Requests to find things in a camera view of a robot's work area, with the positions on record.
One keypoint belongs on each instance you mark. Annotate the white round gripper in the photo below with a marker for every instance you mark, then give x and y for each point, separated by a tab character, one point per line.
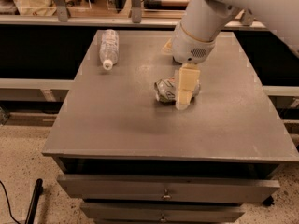
188	48

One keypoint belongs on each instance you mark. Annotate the white green 7up can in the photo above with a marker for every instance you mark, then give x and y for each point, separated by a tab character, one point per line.
171	89

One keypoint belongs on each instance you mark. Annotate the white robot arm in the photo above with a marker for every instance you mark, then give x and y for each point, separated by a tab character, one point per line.
195	34

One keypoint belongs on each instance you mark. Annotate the clear plastic water bottle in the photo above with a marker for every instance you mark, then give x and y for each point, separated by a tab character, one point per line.
109	49

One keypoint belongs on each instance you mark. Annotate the grey cabinet with drawers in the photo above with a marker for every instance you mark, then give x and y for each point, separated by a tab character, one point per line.
112	124

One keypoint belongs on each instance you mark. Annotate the upper grey drawer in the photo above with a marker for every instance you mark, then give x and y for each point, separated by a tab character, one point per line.
167	188

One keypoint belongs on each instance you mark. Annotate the grey drawer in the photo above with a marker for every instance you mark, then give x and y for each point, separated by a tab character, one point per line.
167	188
161	213

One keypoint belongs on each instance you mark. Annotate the lower grey drawer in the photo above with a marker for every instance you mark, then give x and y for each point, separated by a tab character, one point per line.
161	213

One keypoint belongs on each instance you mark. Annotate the black pole on floor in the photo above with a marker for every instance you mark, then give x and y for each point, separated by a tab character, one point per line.
38	189

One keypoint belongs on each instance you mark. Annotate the right metal bracket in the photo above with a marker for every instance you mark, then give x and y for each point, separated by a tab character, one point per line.
246	18

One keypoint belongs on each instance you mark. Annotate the metal bracket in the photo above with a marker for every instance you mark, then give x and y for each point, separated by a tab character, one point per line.
136	13
246	18
62	11

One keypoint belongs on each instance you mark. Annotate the middle metal bracket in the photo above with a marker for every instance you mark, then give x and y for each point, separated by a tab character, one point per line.
136	13

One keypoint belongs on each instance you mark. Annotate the left metal bracket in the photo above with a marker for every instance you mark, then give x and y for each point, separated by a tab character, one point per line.
62	11

